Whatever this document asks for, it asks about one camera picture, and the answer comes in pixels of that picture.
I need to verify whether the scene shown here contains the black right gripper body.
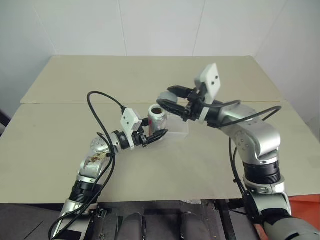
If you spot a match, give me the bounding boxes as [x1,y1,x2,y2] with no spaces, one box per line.
[183,87,205,123]

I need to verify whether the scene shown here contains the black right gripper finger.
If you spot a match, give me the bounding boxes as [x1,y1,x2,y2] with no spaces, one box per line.
[156,99,189,119]
[166,85,195,100]

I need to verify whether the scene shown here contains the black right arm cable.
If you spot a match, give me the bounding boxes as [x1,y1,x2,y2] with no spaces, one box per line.
[197,96,283,203]

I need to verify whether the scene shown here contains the silver metal can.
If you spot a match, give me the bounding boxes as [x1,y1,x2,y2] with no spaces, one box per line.
[146,104,169,134]

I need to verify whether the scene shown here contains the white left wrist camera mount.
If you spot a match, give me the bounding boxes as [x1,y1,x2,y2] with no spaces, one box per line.
[120,107,144,151]

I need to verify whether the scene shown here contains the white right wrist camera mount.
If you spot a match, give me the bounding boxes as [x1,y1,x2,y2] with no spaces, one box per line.
[194,63,222,124]

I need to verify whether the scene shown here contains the black metal frame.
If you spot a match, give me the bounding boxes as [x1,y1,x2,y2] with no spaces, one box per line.
[214,198,253,240]

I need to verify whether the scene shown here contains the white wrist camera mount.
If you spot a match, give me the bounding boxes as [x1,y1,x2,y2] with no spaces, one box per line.
[120,107,144,151]
[194,63,222,124]

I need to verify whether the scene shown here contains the grey-green plastic lid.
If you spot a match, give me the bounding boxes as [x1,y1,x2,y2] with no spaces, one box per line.
[159,91,179,107]

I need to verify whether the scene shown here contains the clear plastic box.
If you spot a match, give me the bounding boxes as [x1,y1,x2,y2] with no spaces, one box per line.
[159,111,190,140]

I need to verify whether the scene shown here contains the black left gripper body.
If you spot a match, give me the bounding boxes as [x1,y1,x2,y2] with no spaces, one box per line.
[131,124,151,149]

